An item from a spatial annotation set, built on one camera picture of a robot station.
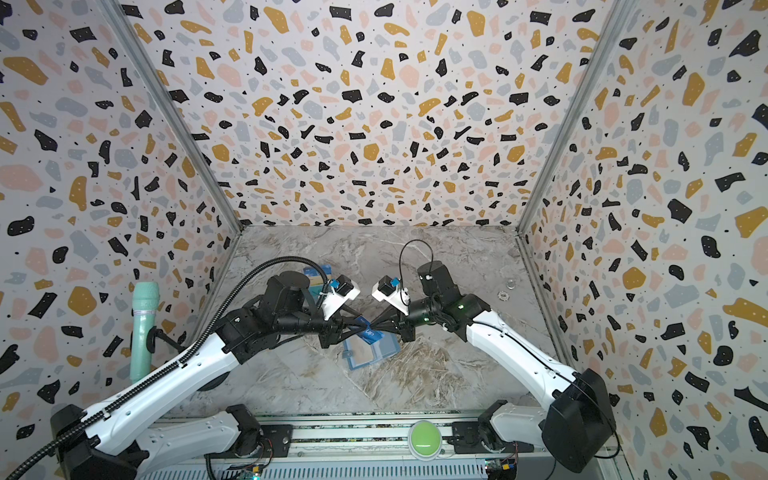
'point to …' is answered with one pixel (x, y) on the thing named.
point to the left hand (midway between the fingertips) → (368, 321)
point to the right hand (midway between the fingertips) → (379, 326)
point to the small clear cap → (510, 284)
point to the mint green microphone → (145, 303)
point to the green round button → (425, 440)
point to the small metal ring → (501, 293)
